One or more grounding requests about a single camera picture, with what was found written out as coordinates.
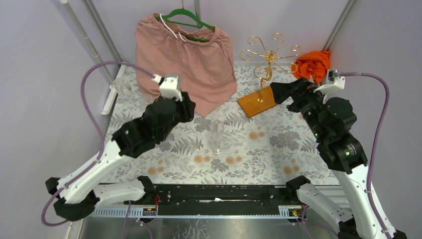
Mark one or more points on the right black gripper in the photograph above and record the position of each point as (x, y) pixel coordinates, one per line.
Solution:
(298, 90)

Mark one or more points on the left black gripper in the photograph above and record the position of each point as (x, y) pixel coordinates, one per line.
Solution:
(186, 107)

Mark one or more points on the ribbed clear wine glass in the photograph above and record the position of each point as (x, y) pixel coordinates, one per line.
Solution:
(145, 100)

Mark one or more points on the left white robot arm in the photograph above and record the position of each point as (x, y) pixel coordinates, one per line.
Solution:
(83, 191)

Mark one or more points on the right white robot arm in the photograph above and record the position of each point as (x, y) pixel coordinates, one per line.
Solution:
(330, 122)

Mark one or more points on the wooden rack base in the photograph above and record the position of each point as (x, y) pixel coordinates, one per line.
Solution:
(257, 102)

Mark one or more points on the orange cloth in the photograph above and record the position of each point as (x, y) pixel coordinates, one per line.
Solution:
(312, 66)

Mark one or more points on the pink shorts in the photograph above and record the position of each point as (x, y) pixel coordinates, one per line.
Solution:
(203, 59)

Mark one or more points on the floral tablecloth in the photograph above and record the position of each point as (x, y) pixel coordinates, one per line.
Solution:
(270, 148)

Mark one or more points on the gold wire glass rack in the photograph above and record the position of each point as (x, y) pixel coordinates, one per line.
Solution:
(264, 71)

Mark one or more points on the white wall bracket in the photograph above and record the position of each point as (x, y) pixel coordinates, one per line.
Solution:
(112, 94)

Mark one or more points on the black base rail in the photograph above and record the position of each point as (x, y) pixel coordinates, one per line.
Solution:
(219, 200)

